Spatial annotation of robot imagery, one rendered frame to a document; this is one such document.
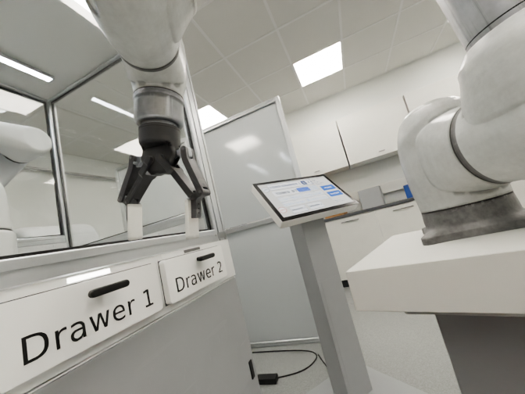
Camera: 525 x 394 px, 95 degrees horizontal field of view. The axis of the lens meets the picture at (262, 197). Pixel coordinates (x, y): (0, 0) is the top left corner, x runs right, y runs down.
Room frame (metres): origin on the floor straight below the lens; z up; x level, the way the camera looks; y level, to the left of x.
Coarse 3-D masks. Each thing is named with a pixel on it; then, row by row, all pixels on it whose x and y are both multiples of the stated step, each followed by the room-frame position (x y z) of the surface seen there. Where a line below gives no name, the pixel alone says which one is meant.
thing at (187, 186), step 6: (156, 156) 0.42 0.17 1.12; (162, 156) 0.42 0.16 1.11; (162, 162) 0.42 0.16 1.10; (168, 162) 0.42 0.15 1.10; (168, 168) 0.42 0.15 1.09; (174, 168) 0.42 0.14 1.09; (180, 168) 0.44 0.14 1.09; (174, 174) 0.42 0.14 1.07; (180, 174) 0.42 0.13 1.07; (180, 180) 0.41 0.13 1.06; (186, 180) 0.42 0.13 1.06; (180, 186) 0.42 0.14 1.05; (186, 186) 0.41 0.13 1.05; (192, 186) 0.43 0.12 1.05; (186, 192) 0.41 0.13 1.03; (192, 192) 0.41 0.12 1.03; (192, 198) 0.41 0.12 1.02
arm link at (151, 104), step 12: (144, 96) 0.39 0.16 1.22; (156, 96) 0.39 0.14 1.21; (168, 96) 0.40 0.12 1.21; (180, 96) 0.43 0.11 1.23; (144, 108) 0.39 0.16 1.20; (156, 108) 0.39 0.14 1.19; (168, 108) 0.40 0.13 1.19; (180, 108) 0.43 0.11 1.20; (144, 120) 0.41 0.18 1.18; (156, 120) 0.41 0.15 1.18; (168, 120) 0.42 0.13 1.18; (180, 120) 0.43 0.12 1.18
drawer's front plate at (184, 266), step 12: (204, 252) 0.79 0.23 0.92; (216, 252) 0.86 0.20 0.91; (168, 264) 0.63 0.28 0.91; (180, 264) 0.68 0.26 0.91; (192, 264) 0.72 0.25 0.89; (204, 264) 0.78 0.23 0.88; (216, 264) 0.84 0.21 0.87; (168, 276) 0.63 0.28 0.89; (180, 276) 0.67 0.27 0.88; (192, 276) 0.71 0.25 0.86; (216, 276) 0.83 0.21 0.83; (168, 288) 0.62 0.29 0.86; (180, 288) 0.66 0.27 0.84; (192, 288) 0.70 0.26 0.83; (168, 300) 0.62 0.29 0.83
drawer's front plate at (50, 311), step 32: (64, 288) 0.41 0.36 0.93; (128, 288) 0.52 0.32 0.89; (0, 320) 0.33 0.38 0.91; (32, 320) 0.36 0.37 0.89; (64, 320) 0.40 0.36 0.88; (96, 320) 0.45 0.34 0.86; (128, 320) 0.51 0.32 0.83; (0, 352) 0.33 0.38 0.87; (32, 352) 0.36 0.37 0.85; (64, 352) 0.40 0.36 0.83; (0, 384) 0.33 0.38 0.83
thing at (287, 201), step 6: (306, 192) 1.31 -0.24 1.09; (312, 192) 1.33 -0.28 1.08; (318, 192) 1.34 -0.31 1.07; (282, 198) 1.23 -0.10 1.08; (288, 198) 1.24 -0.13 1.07; (294, 198) 1.25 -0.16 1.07; (300, 198) 1.26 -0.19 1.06; (306, 198) 1.27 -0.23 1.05; (312, 198) 1.28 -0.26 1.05; (318, 198) 1.30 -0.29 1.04; (324, 198) 1.31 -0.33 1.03; (288, 204) 1.20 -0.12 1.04; (294, 204) 1.21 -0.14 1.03
